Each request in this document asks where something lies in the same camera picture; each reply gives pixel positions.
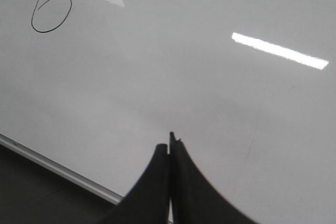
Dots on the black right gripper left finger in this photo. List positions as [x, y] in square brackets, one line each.
[148, 201]

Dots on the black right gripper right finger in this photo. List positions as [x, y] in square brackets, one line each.
[194, 199]

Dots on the white whiteboard with aluminium frame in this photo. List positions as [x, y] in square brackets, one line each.
[247, 85]

